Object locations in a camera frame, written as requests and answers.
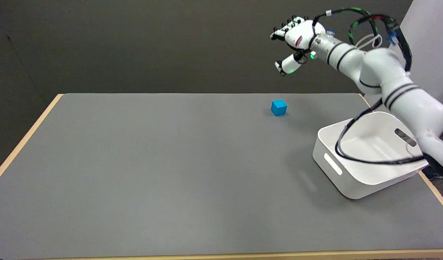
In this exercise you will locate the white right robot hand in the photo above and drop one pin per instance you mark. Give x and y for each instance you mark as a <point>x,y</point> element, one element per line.
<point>298,35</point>

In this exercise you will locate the blue wooden cube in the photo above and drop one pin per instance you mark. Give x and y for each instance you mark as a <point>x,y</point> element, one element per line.
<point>279,107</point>

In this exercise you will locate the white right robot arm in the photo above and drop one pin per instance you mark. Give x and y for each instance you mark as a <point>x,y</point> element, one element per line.
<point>384,81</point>

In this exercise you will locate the white plastic bin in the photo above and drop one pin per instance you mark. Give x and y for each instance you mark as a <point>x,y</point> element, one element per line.
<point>365,159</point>

